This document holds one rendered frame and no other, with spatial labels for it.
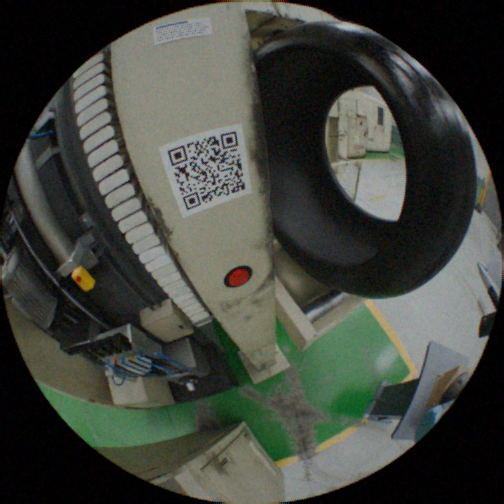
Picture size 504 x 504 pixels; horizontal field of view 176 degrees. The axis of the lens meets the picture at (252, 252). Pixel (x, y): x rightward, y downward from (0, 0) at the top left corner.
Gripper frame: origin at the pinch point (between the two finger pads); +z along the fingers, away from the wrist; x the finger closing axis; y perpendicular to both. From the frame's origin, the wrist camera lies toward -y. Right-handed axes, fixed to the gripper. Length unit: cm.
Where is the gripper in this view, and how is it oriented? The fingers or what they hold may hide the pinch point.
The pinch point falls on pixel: (479, 269)
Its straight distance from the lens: 40.4
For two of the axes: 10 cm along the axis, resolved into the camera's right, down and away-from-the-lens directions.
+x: -8.9, 3.9, -2.3
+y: -1.7, -7.6, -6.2
